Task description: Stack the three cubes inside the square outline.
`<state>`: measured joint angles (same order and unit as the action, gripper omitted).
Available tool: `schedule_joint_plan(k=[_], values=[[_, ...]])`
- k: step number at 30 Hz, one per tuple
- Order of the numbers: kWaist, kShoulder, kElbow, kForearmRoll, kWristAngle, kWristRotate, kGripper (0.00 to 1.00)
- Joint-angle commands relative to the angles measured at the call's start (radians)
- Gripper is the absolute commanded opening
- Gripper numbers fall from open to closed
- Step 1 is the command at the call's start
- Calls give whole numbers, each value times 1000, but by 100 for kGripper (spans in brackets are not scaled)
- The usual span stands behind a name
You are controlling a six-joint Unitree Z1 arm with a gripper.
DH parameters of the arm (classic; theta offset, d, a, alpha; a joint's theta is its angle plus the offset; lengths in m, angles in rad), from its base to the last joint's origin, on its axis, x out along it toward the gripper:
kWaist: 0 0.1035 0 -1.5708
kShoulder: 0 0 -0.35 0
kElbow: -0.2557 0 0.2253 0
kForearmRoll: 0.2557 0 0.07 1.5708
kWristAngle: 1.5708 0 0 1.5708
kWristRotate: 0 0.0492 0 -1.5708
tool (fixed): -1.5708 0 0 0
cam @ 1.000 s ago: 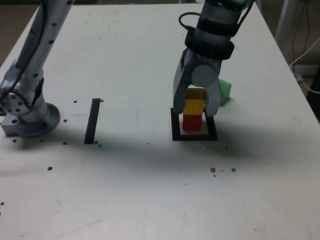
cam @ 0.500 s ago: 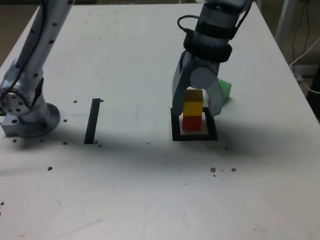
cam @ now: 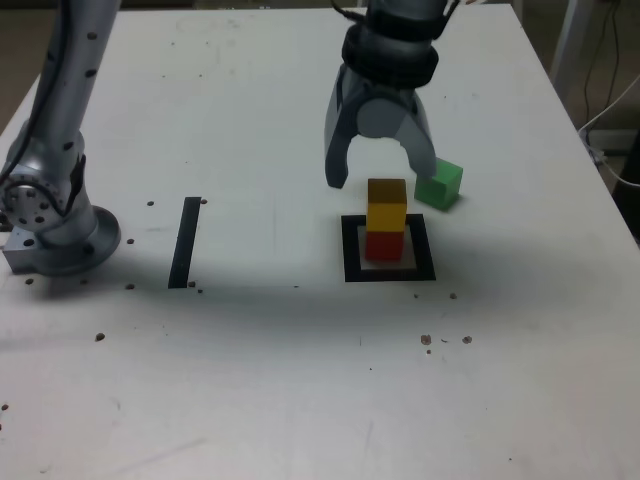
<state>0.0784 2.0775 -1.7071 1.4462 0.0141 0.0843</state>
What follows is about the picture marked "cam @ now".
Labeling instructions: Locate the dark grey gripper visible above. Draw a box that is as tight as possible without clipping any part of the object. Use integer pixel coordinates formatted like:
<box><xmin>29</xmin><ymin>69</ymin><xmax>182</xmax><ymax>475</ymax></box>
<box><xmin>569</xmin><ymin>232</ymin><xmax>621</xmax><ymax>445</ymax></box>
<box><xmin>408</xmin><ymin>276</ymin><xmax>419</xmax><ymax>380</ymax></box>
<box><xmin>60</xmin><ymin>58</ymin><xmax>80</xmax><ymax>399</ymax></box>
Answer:
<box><xmin>323</xmin><ymin>67</ymin><xmax>438</xmax><ymax>189</ymax></box>

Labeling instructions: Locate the yellow cube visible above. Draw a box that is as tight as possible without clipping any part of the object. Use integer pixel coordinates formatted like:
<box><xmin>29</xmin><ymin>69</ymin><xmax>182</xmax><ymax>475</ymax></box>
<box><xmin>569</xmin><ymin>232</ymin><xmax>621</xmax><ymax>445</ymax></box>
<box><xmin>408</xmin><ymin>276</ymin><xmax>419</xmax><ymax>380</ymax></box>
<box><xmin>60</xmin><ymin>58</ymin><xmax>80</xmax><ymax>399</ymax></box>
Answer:
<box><xmin>367</xmin><ymin>178</ymin><xmax>407</xmax><ymax>234</ymax></box>

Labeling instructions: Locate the green cube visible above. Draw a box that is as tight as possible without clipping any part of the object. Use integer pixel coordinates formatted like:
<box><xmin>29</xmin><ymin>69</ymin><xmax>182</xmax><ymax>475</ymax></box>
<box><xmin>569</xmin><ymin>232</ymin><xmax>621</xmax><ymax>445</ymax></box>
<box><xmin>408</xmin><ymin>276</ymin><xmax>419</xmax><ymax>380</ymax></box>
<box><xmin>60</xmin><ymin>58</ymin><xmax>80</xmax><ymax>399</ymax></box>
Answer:
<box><xmin>413</xmin><ymin>157</ymin><xmax>464</xmax><ymax>211</ymax></box>

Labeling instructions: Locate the red cube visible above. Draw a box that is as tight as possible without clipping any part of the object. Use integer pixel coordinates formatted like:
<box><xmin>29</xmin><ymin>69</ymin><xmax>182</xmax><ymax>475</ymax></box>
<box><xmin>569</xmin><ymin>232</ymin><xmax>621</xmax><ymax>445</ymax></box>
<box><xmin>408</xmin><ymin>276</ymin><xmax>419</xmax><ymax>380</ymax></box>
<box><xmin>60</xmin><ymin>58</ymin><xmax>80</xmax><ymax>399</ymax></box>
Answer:
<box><xmin>364</xmin><ymin>229</ymin><xmax>405</xmax><ymax>263</ymax></box>

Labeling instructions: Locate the black tape square outline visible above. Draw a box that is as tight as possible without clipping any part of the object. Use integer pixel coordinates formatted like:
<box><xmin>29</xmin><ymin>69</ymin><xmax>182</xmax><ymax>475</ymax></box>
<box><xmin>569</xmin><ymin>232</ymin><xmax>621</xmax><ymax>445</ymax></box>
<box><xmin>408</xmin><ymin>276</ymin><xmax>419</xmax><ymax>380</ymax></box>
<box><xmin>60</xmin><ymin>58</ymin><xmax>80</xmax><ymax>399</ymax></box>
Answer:
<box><xmin>340</xmin><ymin>213</ymin><xmax>437</xmax><ymax>284</ymax></box>

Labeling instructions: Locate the black tape strip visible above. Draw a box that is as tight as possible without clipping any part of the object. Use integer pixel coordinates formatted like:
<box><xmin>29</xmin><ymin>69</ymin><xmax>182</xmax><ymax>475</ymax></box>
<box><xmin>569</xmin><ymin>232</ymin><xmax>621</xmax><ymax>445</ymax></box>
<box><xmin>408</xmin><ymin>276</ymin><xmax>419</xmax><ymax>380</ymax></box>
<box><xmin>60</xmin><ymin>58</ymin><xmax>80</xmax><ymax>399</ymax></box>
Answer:
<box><xmin>167</xmin><ymin>196</ymin><xmax>203</xmax><ymax>290</ymax></box>

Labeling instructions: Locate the white metal frame leg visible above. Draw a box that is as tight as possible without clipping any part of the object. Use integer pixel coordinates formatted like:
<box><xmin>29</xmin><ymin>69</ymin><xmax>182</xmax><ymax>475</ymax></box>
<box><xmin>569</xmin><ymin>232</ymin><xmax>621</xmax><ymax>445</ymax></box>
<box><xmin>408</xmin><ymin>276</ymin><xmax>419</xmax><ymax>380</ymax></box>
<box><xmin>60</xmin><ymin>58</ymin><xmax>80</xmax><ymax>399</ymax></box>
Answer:
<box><xmin>548</xmin><ymin>0</ymin><xmax>594</xmax><ymax>96</ymax></box>

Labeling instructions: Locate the white cable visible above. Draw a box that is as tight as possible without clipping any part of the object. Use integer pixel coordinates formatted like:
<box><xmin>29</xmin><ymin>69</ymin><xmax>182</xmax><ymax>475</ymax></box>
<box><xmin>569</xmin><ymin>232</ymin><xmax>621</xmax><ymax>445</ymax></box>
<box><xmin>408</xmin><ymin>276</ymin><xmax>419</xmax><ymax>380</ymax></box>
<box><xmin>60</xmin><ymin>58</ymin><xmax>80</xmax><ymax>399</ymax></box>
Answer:
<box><xmin>578</xmin><ymin>73</ymin><xmax>640</xmax><ymax>187</ymax></box>

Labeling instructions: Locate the black hanging cable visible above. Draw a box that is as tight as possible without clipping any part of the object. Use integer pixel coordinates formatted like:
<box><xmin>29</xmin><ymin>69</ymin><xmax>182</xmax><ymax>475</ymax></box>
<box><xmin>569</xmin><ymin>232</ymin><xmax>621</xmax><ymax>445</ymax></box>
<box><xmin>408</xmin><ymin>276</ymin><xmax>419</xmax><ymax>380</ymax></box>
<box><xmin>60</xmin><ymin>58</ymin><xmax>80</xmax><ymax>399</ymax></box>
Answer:
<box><xmin>581</xmin><ymin>0</ymin><xmax>622</xmax><ymax>132</ymax></box>

